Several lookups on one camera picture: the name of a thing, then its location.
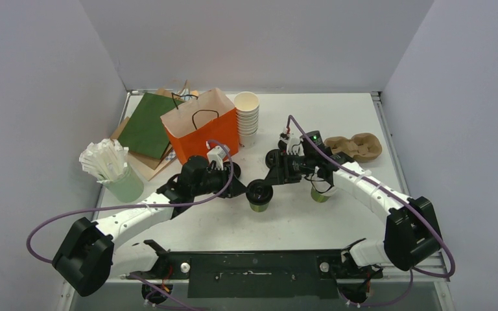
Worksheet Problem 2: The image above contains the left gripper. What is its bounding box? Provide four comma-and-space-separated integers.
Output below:
191, 164, 247, 199

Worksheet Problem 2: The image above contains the black plastic lid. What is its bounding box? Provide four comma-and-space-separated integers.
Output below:
246, 179, 274, 206

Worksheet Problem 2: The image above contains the green paper cup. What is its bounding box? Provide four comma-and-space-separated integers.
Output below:
311, 187, 330, 203
250, 203, 269, 213

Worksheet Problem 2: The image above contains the orange paper bag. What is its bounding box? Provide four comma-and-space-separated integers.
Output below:
161, 88, 239, 164

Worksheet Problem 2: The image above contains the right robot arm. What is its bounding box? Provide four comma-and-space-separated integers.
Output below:
263, 131, 441, 277

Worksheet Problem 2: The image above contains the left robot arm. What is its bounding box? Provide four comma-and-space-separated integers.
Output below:
52, 155, 247, 297

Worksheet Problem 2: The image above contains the loose black lid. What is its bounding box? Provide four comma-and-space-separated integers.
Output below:
232, 163, 241, 178

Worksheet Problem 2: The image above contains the checkered paper bag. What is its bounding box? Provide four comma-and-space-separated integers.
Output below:
163, 148, 176, 162

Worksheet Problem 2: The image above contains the stack of paper cups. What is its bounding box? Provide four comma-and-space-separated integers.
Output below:
233, 91, 260, 148

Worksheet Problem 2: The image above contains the stack of pulp cup carriers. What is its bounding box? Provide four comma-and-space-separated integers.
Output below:
324, 133, 383, 163

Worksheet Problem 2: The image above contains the green cup holder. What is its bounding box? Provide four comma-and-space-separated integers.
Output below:
101, 164, 145, 203

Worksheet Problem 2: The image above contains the green paper bag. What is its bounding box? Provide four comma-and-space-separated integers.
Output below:
118, 93, 183, 158

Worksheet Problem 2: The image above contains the white wrapped straws bundle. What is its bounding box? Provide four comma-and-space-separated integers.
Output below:
78, 139, 129, 184

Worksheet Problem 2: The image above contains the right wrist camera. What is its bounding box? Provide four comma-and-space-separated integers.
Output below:
278, 129, 302, 156

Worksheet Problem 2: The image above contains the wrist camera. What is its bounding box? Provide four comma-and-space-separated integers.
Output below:
206, 143, 230, 170
278, 129, 302, 156

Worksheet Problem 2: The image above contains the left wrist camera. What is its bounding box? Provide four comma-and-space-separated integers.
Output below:
206, 143, 230, 170

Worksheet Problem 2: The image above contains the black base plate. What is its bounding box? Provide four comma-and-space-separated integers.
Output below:
135, 249, 385, 299

